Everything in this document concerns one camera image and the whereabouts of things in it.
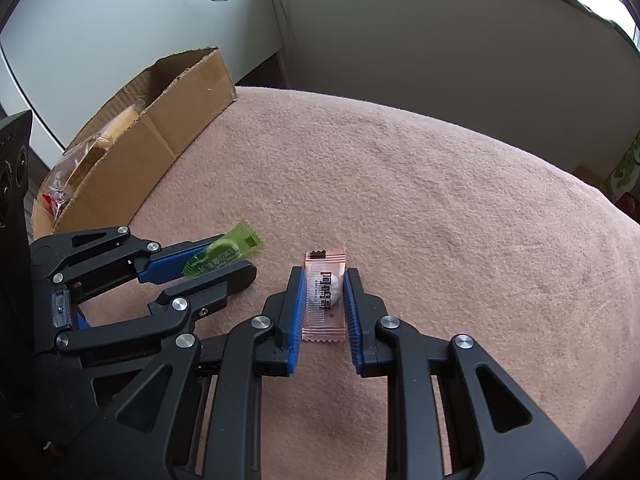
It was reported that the green candy wrapper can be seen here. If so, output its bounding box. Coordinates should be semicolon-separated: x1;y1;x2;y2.
182;221;264;278

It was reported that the packaged sliced bread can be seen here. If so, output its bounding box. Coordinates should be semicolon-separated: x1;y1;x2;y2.
64;102;147;191

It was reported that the pink white candy packet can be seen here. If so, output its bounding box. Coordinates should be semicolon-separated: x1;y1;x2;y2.
302;249;346;344

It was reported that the pink towel table cover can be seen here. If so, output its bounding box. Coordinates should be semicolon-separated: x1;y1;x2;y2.
130;88;639;462

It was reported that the open cardboard box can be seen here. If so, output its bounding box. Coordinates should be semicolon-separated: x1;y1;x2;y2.
32;48;236;238

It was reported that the green white tissue box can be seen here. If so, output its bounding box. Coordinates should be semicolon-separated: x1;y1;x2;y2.
606;133;640;202

